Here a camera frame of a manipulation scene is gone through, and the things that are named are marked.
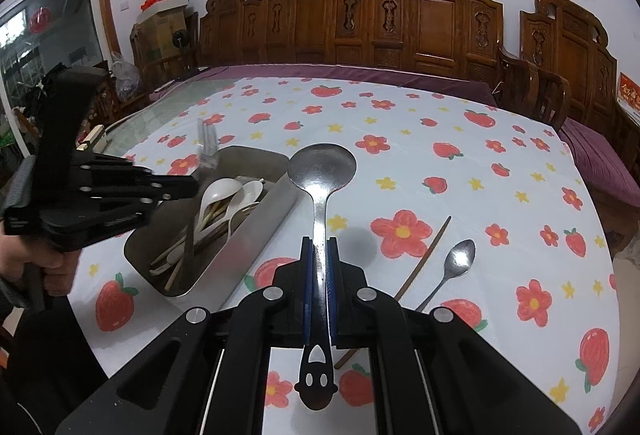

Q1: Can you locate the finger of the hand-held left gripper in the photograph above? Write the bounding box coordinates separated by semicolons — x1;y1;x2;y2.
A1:
77;153;199;202
64;194;162;247

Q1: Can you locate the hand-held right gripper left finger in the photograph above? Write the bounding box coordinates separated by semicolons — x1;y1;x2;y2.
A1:
55;236;316;435

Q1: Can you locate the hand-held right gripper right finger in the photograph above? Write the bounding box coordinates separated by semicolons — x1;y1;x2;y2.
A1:
327;237;583;435

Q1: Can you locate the large white plastic spoon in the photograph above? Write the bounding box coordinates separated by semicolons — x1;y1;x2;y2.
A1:
192;178;245;247

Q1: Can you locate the metal fork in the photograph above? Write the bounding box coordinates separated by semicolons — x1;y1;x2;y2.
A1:
196;118;222;177

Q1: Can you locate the rectangular metal tray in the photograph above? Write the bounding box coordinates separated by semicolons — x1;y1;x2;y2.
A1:
123;145;304;299

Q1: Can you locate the large metal ladle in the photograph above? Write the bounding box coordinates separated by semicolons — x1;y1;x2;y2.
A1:
287;143;357;412

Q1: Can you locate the person's left hand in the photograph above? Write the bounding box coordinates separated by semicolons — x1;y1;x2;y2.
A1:
0;234;77;297

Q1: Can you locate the cream small box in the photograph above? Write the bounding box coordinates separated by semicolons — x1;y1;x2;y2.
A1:
75;125;109;154

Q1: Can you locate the clear plastic bag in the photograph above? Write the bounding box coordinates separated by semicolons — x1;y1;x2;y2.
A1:
110;51;142;104

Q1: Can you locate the dark wooden chopstick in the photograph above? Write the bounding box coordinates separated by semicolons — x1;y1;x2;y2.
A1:
333;216;453;370

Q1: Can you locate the glass door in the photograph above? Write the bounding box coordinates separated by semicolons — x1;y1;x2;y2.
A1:
0;0;117;116

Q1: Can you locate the small metal spoon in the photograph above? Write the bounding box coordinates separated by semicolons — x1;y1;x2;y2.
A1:
415;239;477;312

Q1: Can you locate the large cardboard box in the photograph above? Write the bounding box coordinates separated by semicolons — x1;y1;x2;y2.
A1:
131;8;195;77

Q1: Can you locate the black fan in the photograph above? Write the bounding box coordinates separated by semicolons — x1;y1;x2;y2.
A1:
172;31;192;67

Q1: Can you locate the strawberry printed tablecloth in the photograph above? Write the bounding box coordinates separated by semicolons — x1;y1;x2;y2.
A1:
75;76;619;435

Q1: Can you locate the long purple bench cushion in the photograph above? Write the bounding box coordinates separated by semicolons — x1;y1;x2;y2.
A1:
150;64;499;107

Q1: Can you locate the long carved wooden bench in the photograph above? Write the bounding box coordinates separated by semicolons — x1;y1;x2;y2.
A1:
197;0;506;83

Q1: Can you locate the wooden chair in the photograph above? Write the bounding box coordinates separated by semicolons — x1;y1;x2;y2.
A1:
495;46;541;118
535;68;572;131

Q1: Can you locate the short purple bench cushion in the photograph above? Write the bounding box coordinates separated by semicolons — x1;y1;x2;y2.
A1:
557;118;640;209

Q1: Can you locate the short carved wooden bench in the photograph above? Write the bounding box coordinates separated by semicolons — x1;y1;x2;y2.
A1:
519;0;640;176

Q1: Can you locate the red wall sign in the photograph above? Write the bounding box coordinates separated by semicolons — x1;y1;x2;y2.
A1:
617;72;640;112

